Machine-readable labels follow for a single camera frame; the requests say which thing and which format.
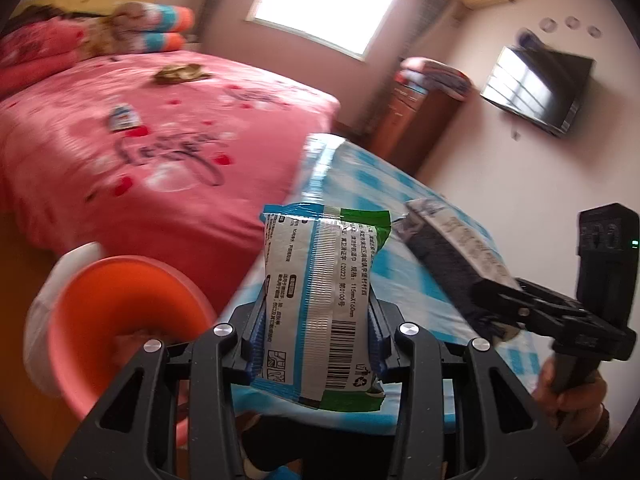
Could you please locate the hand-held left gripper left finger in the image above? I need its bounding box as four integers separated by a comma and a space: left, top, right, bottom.
52, 302, 266, 480

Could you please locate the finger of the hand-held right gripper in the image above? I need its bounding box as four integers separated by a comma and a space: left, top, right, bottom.
517, 280, 591, 321
472, 285, 566, 343

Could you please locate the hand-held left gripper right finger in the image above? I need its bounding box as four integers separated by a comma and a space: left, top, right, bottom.
370, 300, 583, 480

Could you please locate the white blue green wipes packet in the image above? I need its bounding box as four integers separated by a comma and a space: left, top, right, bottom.
260, 203, 392, 410

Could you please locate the dark blue foil packet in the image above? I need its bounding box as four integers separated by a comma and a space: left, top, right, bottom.
404, 199, 522, 347

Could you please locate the orange plastic bin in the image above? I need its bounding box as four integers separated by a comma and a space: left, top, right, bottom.
49, 256, 219, 448

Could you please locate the person's right forearm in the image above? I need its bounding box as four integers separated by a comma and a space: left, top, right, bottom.
565, 404, 613, 461

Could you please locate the person's right hand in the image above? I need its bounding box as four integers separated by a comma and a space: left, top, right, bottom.
532, 360, 607, 441

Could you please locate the blue checkered tablecloth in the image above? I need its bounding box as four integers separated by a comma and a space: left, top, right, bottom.
227, 134, 539, 436

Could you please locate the pink printed bed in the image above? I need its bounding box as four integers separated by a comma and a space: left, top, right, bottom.
0, 50, 342, 307

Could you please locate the brown wooden cabinet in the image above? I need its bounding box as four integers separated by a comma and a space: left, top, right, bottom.
372, 72, 459, 172

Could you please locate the folded pink grey quilt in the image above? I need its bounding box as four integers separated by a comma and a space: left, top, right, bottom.
397, 56, 474, 99

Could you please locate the small blue white sachet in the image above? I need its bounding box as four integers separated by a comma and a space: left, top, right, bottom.
107, 105, 141, 134

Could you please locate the grey checked curtain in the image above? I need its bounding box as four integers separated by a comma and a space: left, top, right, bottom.
192, 0, 227, 47
360, 0, 461, 137

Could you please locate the gold crumpled cloth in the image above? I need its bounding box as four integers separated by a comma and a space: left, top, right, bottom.
154, 63, 212, 85

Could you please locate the rolled floral striped blanket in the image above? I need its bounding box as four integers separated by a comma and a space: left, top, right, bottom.
120, 32, 187, 56
112, 2, 195, 34

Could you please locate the window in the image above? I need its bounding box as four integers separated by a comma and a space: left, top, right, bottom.
245, 0, 407, 56

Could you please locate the gold floral pillow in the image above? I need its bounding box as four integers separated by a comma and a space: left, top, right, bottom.
75, 17, 123, 61

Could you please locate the wall-mounted black television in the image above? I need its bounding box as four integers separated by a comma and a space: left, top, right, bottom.
480, 46, 596, 137

